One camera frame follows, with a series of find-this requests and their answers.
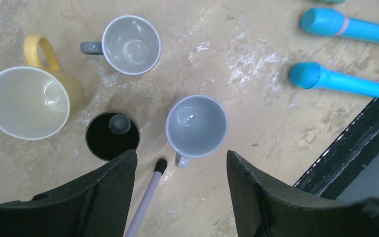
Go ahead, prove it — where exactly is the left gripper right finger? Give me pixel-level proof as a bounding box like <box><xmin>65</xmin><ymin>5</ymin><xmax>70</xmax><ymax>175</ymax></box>
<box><xmin>227</xmin><ymin>151</ymin><xmax>379</xmax><ymax>237</ymax></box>

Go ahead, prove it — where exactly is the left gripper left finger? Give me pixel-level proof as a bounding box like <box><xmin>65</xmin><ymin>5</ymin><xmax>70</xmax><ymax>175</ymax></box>
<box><xmin>0</xmin><ymin>150</ymin><xmax>137</xmax><ymax>237</ymax></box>

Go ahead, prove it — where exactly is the brown mug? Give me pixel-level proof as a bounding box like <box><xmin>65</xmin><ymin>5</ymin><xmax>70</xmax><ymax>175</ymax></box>
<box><xmin>85</xmin><ymin>112</ymin><xmax>140</xmax><ymax>161</ymax></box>

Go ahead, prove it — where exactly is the light grey mug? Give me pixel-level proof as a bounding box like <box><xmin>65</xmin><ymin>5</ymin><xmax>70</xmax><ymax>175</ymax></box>
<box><xmin>165</xmin><ymin>94</ymin><xmax>228</xmax><ymax>168</ymax></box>

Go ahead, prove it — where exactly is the yellow cup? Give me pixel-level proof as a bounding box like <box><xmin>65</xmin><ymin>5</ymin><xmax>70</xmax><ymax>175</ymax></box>
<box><xmin>0</xmin><ymin>34</ymin><xmax>84</xmax><ymax>140</ymax></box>

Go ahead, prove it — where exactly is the dark blue-grey mug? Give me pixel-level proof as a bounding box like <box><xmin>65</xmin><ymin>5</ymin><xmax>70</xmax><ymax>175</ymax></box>
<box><xmin>80</xmin><ymin>15</ymin><xmax>161</xmax><ymax>76</ymax></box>

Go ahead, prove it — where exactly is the white music stand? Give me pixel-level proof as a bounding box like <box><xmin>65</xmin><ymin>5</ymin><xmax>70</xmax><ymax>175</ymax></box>
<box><xmin>125</xmin><ymin>158</ymin><xmax>168</xmax><ymax>237</ymax></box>

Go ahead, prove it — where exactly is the black base bar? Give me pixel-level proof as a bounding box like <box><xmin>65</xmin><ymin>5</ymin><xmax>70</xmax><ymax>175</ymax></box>
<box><xmin>294</xmin><ymin>99</ymin><xmax>379</xmax><ymax>202</ymax></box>

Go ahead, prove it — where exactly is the blue toy microphone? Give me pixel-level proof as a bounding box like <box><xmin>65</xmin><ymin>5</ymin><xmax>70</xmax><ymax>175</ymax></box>
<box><xmin>289</xmin><ymin>62</ymin><xmax>379</xmax><ymax>98</ymax></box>

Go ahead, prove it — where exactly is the blue microphone pink band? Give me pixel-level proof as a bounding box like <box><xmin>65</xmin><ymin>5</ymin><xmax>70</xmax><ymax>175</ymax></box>
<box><xmin>300</xmin><ymin>7</ymin><xmax>379</xmax><ymax>43</ymax></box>

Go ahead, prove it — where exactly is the green toy microphone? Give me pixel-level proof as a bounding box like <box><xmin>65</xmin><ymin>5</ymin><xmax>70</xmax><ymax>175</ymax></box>
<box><xmin>317</xmin><ymin>0</ymin><xmax>346</xmax><ymax>4</ymax></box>

